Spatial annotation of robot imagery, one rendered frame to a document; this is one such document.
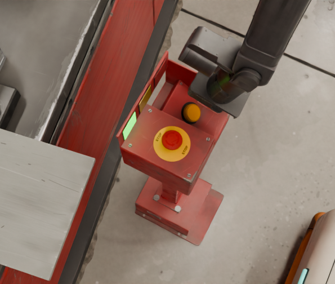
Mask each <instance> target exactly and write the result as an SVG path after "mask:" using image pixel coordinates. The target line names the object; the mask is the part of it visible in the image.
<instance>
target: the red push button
mask: <svg viewBox="0 0 335 284"><path fill-rule="evenodd" d="M162 144H163V146H164V147H165V148H166V149H168V150H176V149H178V148H179V147H180V146H181V145H182V136H181V134H180V133H179V132H177V131H175V130H169V131H167V132H165V133H164V135H163V136H162Z"/></svg>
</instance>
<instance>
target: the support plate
mask: <svg viewBox="0 0 335 284"><path fill-rule="evenodd" d="M95 162H96V160H95V158H92V157H89V156H86V155H83V154H80V153H77V152H73V151H71V150H67V149H64V148H61V147H57V146H54V145H51V144H48V143H44V142H42V141H39V140H35V139H32V138H29V137H26V136H22V135H19V134H16V133H13V132H10V131H6V130H3V129H1V128H0V264H1V265H4V266H7V267H10V268H13V269H16V270H19V271H22V272H24V273H27V274H31V275H33V276H36V277H39V278H43V279H46V280H48V281H50V280H51V277H52V274H53V272H54V269H55V266H56V264H57V261H58V259H59V256H60V254H61V250H62V248H63V246H64V243H65V240H66V238H67V235H68V233H69V230H70V227H71V225H72V222H73V219H74V217H75V214H76V211H77V209H78V206H79V203H80V201H81V199H82V196H83V193H84V190H85V188H86V185H87V183H88V180H89V178H90V175H91V172H92V169H93V167H94V164H95Z"/></svg>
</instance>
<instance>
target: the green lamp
mask: <svg viewBox="0 0 335 284"><path fill-rule="evenodd" d="M135 122H136V115H135V112H134V114H133V116H132V117H131V119H130V121H129V123H128V124H127V126H126V128H125V129H124V131H123V135H124V139H126V138H127V136H128V134H129V133H130V131H131V129H132V128H133V125H134V124H135Z"/></svg>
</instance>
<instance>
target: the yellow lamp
mask: <svg viewBox="0 0 335 284"><path fill-rule="evenodd" d="M150 97H151V85H150V87H149V88H148V90H147V92H146V94H145V95H144V97H143V98H142V100H141V102H140V103H139V107H140V113H141V112H142V110H143V109H144V107H145V105H146V103H147V102H148V100H149V98H150Z"/></svg>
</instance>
